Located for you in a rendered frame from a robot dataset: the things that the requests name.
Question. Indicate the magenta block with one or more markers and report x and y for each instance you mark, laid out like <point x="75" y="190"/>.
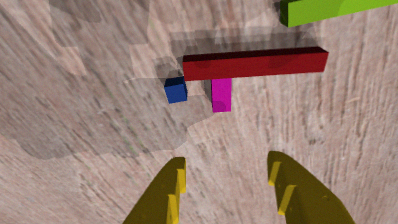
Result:
<point x="221" y="94"/>

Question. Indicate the dark red rectangular bar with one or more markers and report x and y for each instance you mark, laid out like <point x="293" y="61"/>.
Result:
<point x="254" y="63"/>

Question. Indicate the blue cube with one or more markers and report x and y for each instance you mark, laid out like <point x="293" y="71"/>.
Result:
<point x="176" y="90"/>

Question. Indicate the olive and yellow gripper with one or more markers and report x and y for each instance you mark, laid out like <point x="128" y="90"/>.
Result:
<point x="300" y="196"/>

